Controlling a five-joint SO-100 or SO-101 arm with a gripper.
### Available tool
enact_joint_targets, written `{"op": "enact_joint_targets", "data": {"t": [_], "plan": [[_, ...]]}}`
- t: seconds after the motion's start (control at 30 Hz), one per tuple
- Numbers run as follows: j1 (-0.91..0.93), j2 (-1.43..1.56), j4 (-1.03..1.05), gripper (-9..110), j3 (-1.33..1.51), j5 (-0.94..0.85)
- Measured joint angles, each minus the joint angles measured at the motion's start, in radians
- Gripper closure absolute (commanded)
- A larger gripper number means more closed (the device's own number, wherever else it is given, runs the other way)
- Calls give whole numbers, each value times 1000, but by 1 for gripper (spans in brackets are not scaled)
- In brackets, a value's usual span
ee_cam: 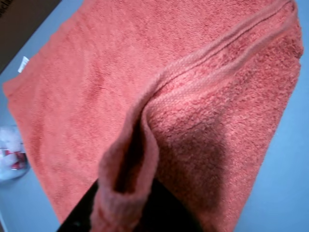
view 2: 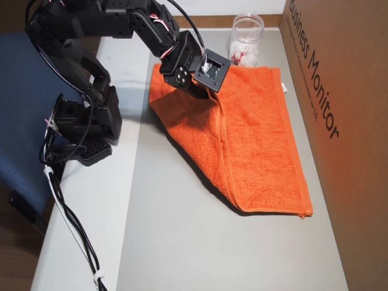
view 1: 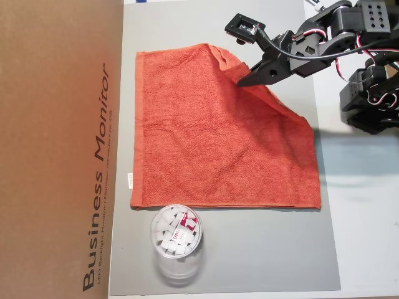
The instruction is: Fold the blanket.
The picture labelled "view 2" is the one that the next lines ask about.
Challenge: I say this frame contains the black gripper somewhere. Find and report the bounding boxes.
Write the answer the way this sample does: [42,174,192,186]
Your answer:
[159,30,212,100]

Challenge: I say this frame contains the orange terry towel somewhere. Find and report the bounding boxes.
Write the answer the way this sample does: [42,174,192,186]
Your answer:
[149,62,315,219]

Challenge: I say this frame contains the red white eraser wrapper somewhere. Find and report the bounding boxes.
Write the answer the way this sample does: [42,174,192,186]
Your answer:
[230,50,247,66]

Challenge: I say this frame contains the clear plastic jar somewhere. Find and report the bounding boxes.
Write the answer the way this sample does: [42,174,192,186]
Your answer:
[229,12,265,68]

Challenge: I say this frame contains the black perforated base clamp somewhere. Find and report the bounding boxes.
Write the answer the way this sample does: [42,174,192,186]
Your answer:
[75,138,113,167]

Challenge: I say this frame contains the grey table mat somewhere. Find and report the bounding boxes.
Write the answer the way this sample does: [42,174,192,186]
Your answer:
[116,28,349,291]

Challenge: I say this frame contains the brown cardboard monitor box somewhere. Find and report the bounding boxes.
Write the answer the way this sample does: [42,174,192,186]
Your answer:
[280,0,388,291]

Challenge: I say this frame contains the blue fabric office chair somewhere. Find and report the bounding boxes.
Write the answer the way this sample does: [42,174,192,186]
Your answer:
[0,32,82,237]

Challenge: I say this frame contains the black square wrist camera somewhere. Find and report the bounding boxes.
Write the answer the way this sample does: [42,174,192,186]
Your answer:
[193,50,231,93]

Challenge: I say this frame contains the red white gripper servo wire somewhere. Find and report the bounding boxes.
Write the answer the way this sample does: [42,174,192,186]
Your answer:
[151,16,178,60]

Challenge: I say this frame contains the black camera cable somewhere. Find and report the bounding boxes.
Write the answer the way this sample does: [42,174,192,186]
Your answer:
[25,0,209,161]

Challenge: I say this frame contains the red white base wire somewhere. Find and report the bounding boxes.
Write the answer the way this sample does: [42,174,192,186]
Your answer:
[44,116,60,133]

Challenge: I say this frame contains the white cable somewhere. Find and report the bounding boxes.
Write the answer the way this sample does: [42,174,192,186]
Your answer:
[44,133,101,279]

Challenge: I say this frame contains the black and white cables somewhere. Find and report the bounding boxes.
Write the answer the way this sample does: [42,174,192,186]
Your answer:
[39,130,110,291]

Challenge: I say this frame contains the black chair frame bracket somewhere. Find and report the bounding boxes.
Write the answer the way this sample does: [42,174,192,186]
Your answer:
[7,189,49,237]

